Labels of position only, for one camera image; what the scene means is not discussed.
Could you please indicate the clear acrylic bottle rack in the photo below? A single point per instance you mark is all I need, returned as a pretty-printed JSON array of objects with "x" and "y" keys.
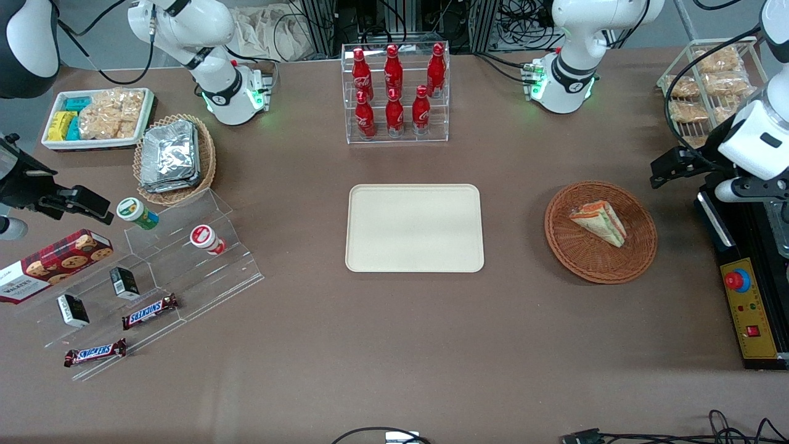
[{"x": 407, "y": 139}]

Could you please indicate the red cola bottle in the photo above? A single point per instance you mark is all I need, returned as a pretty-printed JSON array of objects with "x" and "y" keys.
[
  {"x": 421, "y": 112},
  {"x": 365, "y": 117},
  {"x": 393, "y": 71},
  {"x": 395, "y": 114},
  {"x": 361, "y": 74},
  {"x": 436, "y": 69}
]

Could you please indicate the beige cloth bag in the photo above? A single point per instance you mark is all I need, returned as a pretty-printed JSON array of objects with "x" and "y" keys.
[{"x": 265, "y": 31}]

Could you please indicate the red tartan cookie box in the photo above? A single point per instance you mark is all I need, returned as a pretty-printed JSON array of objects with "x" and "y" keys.
[{"x": 55, "y": 265}]

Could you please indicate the beige plastic tray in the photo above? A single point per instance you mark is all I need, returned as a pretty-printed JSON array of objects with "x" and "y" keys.
[{"x": 414, "y": 228}]

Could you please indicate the foil wrapped package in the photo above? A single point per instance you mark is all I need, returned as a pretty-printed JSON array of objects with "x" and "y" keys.
[
  {"x": 169, "y": 148},
  {"x": 169, "y": 183}
]

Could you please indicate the white rectangular snack tray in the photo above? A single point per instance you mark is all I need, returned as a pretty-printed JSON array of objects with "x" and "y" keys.
[{"x": 52, "y": 143}]

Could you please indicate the small black box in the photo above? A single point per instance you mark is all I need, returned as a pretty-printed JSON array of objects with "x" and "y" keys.
[
  {"x": 125, "y": 283},
  {"x": 73, "y": 311}
]

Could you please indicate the clear acrylic step riser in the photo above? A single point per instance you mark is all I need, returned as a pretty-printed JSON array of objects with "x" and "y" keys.
[
  {"x": 203, "y": 283},
  {"x": 92, "y": 330}
]

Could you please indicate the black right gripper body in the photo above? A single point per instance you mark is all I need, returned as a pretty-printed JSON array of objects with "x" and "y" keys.
[{"x": 23, "y": 185}]

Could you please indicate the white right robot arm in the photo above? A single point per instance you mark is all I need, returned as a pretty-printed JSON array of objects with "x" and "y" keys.
[{"x": 216, "y": 80}]

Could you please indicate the round brown wicker basket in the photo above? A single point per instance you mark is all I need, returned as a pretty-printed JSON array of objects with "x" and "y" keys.
[{"x": 592, "y": 262}]

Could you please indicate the oval light wicker basket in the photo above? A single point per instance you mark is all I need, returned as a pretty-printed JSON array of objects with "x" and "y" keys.
[{"x": 208, "y": 160}]

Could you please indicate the black control box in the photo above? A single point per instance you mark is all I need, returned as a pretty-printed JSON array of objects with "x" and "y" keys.
[{"x": 721, "y": 234}]

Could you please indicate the red yogurt cup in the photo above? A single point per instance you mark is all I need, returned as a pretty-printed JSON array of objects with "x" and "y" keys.
[{"x": 206, "y": 239}]

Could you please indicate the triangular sandwich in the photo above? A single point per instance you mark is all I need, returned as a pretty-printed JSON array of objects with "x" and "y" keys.
[{"x": 599, "y": 223}]

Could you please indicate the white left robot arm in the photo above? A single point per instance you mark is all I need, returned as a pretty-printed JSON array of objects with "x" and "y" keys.
[{"x": 573, "y": 68}]

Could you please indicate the green yogurt cup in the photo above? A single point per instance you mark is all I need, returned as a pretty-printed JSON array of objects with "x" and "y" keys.
[{"x": 137, "y": 213}]

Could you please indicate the red emergency stop button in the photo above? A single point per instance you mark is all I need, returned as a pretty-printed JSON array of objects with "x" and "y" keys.
[{"x": 736, "y": 280}]

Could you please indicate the aluminium frame post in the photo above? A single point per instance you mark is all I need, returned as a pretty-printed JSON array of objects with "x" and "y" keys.
[
  {"x": 484, "y": 24},
  {"x": 319, "y": 28}
]

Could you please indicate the clear bag of crackers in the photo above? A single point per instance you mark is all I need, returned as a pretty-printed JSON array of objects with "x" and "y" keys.
[{"x": 111, "y": 114}]

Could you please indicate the Snickers chocolate bar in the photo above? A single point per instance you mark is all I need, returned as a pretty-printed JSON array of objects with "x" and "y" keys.
[
  {"x": 150, "y": 312},
  {"x": 95, "y": 353}
]

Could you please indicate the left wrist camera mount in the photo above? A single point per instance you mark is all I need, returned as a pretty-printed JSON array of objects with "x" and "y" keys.
[{"x": 755, "y": 190}]

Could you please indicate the yellow snack pack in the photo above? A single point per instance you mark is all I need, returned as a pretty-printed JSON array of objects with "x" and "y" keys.
[
  {"x": 65, "y": 119},
  {"x": 58, "y": 132}
]

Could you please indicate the clear bagged fried snack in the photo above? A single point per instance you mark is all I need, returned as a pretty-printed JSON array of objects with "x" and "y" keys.
[
  {"x": 720, "y": 60},
  {"x": 727, "y": 84},
  {"x": 696, "y": 141},
  {"x": 682, "y": 87},
  {"x": 688, "y": 111}
]

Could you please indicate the teal snack pack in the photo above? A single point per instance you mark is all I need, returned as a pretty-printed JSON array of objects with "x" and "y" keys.
[
  {"x": 77, "y": 103},
  {"x": 73, "y": 128}
]

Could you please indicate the clear plastic container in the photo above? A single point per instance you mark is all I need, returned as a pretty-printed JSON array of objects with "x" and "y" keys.
[{"x": 780, "y": 231}]

